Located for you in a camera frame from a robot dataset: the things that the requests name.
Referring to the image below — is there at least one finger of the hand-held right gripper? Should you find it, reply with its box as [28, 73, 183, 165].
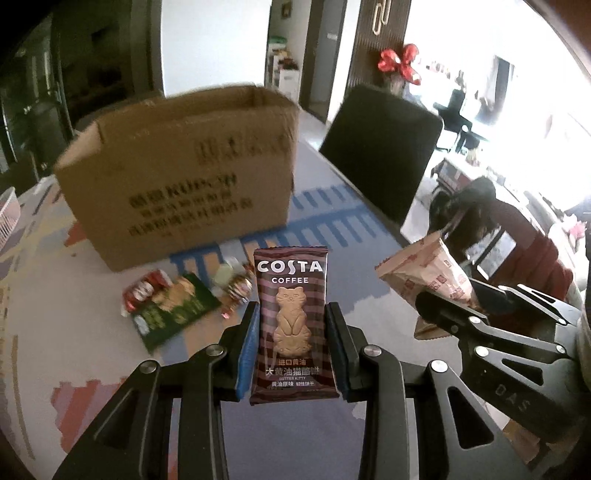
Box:
[414, 292, 573, 370]
[468, 278, 581, 328]

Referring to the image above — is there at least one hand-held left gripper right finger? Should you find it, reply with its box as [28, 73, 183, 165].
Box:
[325, 302, 518, 480]

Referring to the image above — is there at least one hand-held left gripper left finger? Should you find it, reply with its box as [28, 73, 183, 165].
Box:
[51, 301, 259, 480]

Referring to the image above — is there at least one beige snack packet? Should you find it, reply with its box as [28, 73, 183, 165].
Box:
[375, 231, 476, 342]

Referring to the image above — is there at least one brown cat cookie packet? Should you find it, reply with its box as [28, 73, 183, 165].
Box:
[249, 246, 342, 407]

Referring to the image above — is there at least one brown cardboard box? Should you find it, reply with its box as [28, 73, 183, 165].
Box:
[53, 84, 301, 273]

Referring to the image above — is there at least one red-brown wooden high chair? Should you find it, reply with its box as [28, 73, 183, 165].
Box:
[443, 198, 575, 301]

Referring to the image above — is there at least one green cookie packet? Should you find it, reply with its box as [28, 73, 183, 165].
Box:
[131, 272, 222, 354]

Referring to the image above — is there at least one dark green cloth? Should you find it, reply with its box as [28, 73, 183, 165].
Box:
[429, 178, 497, 259]

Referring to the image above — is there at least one red snack packet with eyes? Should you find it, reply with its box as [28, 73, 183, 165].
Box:
[121, 272, 169, 317]

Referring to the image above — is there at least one black dining chair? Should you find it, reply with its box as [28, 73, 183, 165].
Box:
[320, 84, 444, 227]

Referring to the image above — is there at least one white plastic basket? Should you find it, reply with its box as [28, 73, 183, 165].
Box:
[0, 187, 21, 252]

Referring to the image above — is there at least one white hallway shelf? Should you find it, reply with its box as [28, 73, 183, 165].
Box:
[268, 34, 303, 100]

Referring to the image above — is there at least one red foil balloon bow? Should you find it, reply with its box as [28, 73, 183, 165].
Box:
[379, 44, 423, 86]

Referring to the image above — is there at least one grey hallway door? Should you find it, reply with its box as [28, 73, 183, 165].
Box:
[307, 0, 352, 123]

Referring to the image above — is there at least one dark glass sliding door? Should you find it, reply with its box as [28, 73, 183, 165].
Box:
[0, 0, 162, 181]

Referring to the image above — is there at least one dark slatted wall panel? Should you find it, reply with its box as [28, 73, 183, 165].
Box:
[346, 0, 411, 93]

